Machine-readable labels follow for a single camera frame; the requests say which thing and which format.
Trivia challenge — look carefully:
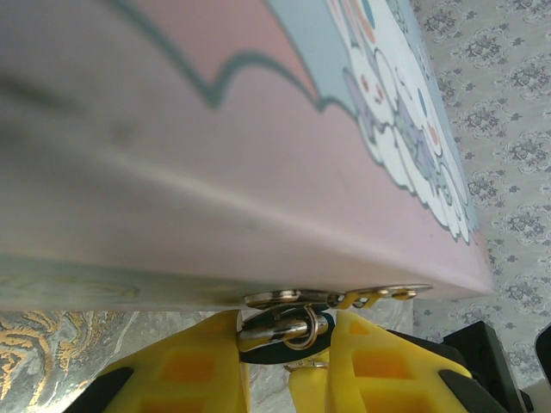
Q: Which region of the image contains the metal box latch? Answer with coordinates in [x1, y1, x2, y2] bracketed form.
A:
[244, 282, 434, 311]

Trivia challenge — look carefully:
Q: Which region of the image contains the pastel cartoon tin box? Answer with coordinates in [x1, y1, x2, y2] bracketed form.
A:
[0, 0, 496, 313]

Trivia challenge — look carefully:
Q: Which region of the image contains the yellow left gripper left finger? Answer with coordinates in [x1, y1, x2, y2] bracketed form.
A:
[71, 309, 251, 413]

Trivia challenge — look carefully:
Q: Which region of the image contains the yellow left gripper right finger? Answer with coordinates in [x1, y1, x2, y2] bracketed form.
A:
[288, 310, 484, 413]

